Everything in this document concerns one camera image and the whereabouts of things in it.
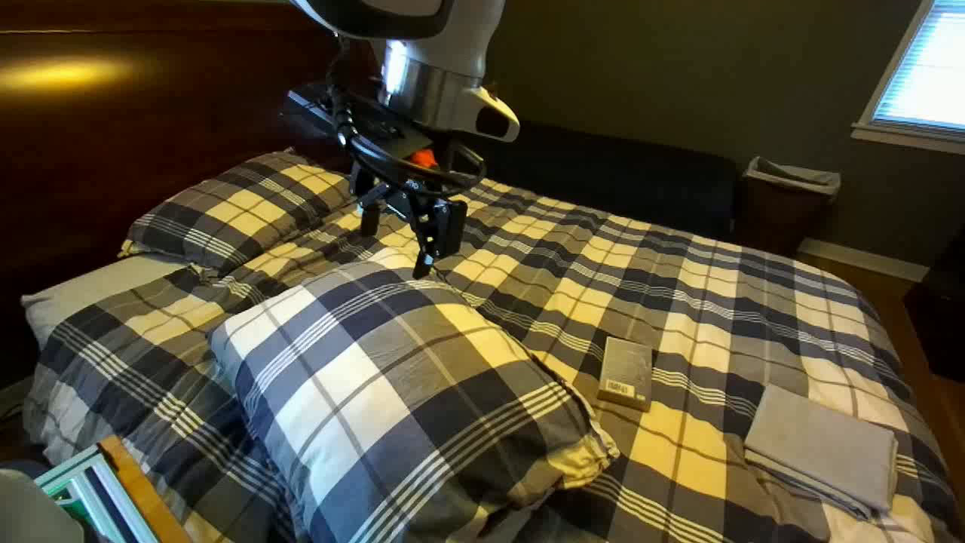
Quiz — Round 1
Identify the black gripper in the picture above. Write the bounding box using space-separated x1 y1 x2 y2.
332 127 487 285

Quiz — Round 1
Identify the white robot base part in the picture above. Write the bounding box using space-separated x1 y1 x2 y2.
0 465 87 543

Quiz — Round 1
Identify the yellow plaid pillow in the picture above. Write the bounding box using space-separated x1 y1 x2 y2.
119 147 356 280

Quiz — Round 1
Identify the large blue plaid pillow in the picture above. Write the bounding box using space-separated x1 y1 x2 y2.
207 262 623 543

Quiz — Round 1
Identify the plain white pillow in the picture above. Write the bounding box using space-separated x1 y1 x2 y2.
22 254 190 349

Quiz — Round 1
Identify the small grey box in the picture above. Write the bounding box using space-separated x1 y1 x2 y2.
597 334 656 413

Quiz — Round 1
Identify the yellow blue plaid comforter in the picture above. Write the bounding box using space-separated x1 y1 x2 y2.
22 175 961 543

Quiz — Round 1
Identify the wooden strip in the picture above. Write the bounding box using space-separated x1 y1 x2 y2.
95 432 194 543

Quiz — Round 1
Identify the dark nightstand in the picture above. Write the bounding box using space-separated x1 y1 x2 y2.
737 154 844 260

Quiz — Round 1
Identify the folded grey cloth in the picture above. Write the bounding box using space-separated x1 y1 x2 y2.
743 382 903 516

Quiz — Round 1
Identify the black dresser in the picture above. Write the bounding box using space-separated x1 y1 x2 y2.
903 223 965 387

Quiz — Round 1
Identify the bright window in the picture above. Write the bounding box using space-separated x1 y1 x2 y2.
849 0 965 158

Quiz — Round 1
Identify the green metal frame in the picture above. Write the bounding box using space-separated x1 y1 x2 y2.
33 446 139 543

